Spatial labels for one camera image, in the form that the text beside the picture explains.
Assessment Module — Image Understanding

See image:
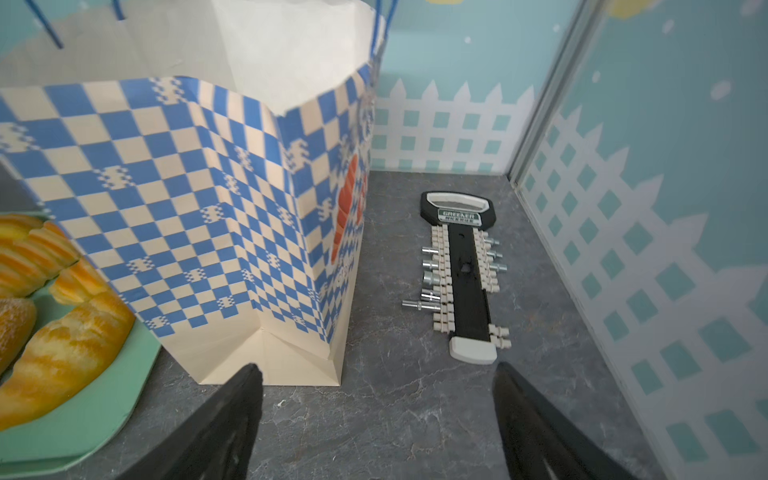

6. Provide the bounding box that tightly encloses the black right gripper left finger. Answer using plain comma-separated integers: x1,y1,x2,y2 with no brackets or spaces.
120,363,263,479

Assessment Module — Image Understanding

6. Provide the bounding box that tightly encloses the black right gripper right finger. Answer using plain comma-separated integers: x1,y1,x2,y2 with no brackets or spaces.
492,362,634,479

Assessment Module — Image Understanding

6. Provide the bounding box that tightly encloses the golden fake croissant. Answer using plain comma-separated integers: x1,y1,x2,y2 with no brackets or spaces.
1,292,135,430

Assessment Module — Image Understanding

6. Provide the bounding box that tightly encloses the yellow fake bread loaf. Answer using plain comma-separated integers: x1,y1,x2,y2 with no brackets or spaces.
49,258,110,305

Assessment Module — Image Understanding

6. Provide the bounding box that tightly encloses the sesame fake bun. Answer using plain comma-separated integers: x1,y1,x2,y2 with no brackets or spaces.
0,298,37,373

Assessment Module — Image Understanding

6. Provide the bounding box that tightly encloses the pale yellow twisted bread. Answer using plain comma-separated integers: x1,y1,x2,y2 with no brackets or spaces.
1,214,80,299

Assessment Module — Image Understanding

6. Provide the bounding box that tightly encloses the checkered paper croissant bag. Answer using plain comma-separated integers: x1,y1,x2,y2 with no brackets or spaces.
1,1,397,386

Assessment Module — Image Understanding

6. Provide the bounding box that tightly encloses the green floral serving tray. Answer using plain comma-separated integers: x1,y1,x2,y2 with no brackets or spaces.
0,209,163,479

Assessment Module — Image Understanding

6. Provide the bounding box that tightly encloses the black socket set holder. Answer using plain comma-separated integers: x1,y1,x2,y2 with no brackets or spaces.
420,191,511,365

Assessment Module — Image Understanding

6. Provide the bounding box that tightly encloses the chrome socket long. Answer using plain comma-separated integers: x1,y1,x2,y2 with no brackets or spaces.
401,300,442,312

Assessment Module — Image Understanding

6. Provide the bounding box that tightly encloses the chrome socket medium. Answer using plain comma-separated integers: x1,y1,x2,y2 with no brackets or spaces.
421,289,441,302

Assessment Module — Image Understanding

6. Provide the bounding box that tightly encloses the chrome socket large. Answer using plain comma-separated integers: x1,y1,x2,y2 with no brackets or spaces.
422,271,442,287

